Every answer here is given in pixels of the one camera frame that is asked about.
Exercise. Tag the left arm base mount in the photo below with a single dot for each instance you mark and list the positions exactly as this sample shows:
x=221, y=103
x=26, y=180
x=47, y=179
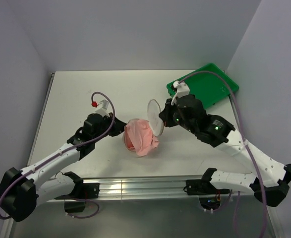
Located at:
x=83, y=196

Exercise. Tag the green plastic tray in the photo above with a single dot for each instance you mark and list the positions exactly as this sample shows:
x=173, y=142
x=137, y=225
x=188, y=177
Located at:
x=208, y=88

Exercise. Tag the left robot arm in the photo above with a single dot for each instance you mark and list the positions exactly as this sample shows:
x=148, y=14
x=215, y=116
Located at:
x=76, y=148

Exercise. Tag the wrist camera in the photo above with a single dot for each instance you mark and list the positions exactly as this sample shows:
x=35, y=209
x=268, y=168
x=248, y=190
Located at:
x=101, y=107
x=182, y=89

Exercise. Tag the aluminium table frame rail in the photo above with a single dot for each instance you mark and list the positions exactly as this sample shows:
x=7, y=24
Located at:
x=129, y=188

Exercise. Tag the pink bra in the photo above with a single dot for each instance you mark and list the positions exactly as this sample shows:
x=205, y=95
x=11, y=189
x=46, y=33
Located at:
x=139, y=138

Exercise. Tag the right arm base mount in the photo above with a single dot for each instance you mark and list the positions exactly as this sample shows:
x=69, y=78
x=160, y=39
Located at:
x=198, y=187

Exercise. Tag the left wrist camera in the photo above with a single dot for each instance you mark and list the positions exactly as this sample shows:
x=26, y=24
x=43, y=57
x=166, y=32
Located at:
x=101, y=107

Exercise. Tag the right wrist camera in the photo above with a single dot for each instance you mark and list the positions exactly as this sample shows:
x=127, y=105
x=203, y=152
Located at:
x=182, y=89

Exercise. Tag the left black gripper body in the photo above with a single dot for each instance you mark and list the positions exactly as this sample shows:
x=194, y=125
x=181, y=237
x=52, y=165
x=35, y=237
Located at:
x=106, y=122

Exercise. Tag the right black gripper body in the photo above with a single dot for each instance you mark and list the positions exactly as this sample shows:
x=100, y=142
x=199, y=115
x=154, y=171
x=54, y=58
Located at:
x=186, y=124

